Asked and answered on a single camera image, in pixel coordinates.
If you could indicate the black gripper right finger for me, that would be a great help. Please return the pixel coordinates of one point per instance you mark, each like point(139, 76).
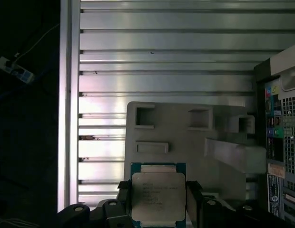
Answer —
point(211, 213)

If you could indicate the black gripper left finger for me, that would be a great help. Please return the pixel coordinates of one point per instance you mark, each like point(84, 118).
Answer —
point(114, 213)

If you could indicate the silver CPU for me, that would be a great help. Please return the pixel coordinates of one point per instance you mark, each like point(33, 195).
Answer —
point(157, 194)

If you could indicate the grey plastic parts rack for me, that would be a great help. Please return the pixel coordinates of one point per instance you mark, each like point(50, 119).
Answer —
point(185, 142)

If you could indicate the black open PC case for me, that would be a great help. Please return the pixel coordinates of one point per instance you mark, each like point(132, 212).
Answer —
point(290, 118)

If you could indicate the white power strip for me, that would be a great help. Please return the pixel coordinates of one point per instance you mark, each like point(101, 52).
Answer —
point(16, 70)

